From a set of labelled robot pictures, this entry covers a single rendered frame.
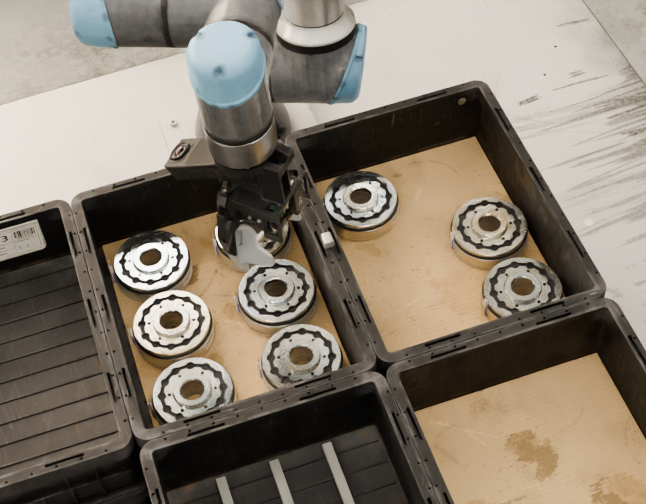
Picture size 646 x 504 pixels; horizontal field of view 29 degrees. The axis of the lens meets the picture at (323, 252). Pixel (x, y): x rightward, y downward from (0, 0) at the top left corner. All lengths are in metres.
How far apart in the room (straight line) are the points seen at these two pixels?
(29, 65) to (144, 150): 1.28
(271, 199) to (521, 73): 0.84
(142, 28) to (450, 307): 0.58
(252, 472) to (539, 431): 0.35
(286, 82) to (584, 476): 0.70
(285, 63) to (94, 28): 0.52
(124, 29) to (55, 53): 1.97
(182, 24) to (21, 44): 2.05
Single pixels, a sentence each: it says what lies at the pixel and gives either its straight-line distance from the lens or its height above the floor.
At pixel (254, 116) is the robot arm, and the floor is 1.28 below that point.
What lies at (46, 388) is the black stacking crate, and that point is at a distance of 1.66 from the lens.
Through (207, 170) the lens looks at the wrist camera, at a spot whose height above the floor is 1.16.
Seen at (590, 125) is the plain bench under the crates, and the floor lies 0.70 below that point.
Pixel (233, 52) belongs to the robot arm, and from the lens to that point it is 1.23.
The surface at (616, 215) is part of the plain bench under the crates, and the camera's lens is 1.94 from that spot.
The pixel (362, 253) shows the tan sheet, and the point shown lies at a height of 0.83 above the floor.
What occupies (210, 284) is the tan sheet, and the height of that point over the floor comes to 0.83.
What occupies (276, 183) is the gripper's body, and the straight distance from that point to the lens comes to 1.35.
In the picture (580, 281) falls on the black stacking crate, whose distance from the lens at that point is 1.62.
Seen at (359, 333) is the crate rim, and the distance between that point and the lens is 1.52.
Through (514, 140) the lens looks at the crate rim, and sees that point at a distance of 1.72.
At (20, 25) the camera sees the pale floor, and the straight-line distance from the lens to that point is 3.42.
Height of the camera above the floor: 2.19
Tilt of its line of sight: 53 degrees down
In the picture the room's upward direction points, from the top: 6 degrees counter-clockwise
